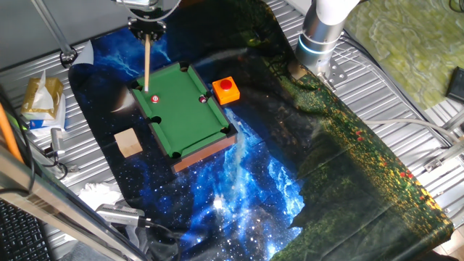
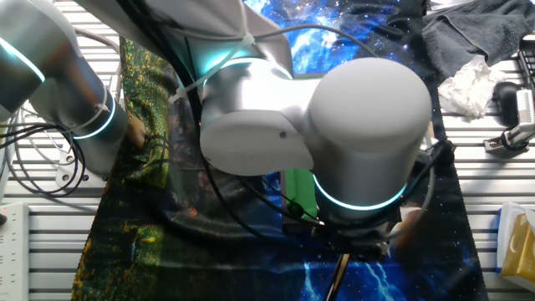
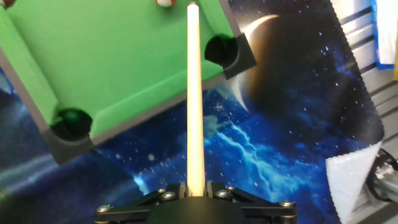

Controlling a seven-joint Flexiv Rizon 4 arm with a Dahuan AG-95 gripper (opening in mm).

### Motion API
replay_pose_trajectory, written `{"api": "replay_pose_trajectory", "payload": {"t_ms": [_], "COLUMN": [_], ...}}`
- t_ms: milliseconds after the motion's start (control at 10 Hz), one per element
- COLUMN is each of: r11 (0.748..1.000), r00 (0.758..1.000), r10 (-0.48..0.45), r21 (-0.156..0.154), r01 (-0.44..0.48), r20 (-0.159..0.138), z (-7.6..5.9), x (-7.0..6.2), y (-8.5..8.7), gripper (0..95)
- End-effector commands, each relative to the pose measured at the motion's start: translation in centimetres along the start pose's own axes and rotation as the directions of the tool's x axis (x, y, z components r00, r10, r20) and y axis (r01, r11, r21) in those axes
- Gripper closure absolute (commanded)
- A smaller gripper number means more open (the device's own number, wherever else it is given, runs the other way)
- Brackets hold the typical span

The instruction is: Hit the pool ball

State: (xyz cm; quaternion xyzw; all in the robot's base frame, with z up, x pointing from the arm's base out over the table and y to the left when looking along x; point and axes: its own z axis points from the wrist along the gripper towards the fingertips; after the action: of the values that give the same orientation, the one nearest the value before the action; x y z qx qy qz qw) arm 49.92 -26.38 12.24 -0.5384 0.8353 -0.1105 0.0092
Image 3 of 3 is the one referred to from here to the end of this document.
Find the galaxy and forest printed cloth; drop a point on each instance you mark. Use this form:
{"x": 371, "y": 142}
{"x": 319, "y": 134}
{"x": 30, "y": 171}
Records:
{"x": 295, "y": 124}

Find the green pool ball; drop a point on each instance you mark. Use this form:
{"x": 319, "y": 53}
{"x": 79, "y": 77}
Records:
{"x": 72, "y": 117}

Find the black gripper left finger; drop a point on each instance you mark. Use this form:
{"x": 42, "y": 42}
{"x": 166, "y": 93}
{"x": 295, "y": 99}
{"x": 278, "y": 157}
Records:
{"x": 130, "y": 208}

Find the mini green pool table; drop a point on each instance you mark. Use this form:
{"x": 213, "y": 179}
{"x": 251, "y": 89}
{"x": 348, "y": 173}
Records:
{"x": 109, "y": 62}

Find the red striped pool ball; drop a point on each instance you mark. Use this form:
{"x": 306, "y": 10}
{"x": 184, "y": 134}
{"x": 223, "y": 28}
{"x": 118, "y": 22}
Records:
{"x": 165, "y": 2}

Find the gold tissue pack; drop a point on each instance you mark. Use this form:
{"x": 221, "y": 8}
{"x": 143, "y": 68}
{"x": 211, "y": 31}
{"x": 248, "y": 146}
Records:
{"x": 396, "y": 67}

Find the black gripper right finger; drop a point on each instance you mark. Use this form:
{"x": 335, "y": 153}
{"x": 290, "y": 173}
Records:
{"x": 267, "y": 208}

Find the metal stand pole black foot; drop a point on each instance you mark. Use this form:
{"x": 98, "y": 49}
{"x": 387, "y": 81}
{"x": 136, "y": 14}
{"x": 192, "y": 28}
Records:
{"x": 381, "y": 177}

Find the wooden pool cue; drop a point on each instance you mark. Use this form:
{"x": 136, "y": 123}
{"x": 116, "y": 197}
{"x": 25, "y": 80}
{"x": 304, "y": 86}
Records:
{"x": 195, "y": 109}

